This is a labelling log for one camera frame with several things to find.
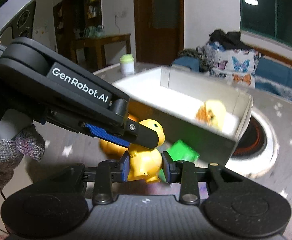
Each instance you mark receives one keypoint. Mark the orange duck toy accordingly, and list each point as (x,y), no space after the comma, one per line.
(114,148)

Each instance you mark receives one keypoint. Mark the blue sofa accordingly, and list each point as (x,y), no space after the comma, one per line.
(269,76)

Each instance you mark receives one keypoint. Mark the dark wooden bookshelf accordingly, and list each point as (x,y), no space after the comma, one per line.
(72,18)

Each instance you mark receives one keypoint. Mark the grey knitted gloved hand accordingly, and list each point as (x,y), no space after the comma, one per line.
(18,138)

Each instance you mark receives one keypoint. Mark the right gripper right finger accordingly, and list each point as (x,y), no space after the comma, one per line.
(184,173)

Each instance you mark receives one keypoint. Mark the dark wooden side table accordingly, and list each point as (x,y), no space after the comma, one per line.
(98,45)

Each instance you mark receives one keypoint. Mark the white jar green lid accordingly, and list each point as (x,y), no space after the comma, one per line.
(127,64)

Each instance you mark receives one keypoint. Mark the butterfly print pillow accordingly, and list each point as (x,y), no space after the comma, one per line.
(235,66)

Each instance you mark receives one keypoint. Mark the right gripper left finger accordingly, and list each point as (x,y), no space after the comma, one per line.
(107,173)

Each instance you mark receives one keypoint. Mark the black clothes pile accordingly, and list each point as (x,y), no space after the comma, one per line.
(230,40)

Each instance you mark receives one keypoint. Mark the yellow duck toy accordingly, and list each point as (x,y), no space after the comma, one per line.
(145,164)

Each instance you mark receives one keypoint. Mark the yellow fluffy plush toy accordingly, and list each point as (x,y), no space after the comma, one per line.
(212,112)

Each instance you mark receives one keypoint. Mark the green block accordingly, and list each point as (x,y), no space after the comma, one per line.
(180,151)

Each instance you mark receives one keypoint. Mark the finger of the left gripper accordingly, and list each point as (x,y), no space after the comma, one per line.
(138,134)
(98,130)

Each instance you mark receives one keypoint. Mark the grey white open box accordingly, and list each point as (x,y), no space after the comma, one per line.
(173,97)

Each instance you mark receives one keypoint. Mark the dark green window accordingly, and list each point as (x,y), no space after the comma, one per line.
(269,18)

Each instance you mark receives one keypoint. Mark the brown wooden door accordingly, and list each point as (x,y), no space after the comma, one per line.
(159,30)

